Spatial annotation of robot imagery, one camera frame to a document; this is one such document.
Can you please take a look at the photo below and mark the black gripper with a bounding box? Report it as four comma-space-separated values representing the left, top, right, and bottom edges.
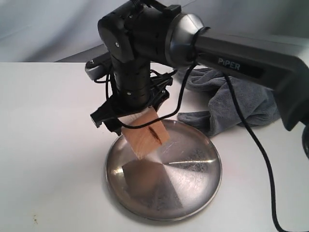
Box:
90, 72, 173, 136

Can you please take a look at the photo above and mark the wooden cube block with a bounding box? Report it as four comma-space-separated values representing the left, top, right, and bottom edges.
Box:
119, 107, 170, 160

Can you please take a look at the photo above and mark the grey terry towel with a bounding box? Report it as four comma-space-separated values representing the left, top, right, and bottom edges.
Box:
177, 68, 281, 137

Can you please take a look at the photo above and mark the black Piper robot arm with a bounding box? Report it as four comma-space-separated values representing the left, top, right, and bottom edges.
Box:
85, 0, 309, 133

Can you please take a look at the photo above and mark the round stainless steel plate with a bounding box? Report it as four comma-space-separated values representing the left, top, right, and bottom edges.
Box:
105, 119, 222, 221

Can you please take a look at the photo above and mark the grey fabric backdrop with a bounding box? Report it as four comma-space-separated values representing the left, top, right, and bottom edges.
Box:
0, 0, 309, 62

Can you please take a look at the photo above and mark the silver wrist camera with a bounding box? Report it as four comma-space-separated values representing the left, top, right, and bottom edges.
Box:
85, 52, 112, 81

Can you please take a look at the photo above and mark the black cable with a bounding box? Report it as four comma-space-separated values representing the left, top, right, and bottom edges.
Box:
94, 33, 309, 232

